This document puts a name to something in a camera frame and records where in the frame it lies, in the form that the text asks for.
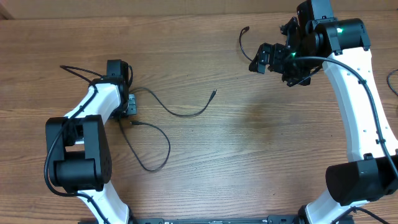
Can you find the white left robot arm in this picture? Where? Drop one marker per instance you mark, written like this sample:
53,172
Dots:
78,162

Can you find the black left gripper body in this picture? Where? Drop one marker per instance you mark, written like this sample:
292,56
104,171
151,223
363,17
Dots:
130,108

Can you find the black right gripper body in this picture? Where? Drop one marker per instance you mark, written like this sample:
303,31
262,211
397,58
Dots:
297,71

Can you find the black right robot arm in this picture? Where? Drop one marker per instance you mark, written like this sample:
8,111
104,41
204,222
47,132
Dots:
342,50

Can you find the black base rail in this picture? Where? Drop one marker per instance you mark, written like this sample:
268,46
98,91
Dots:
271,219

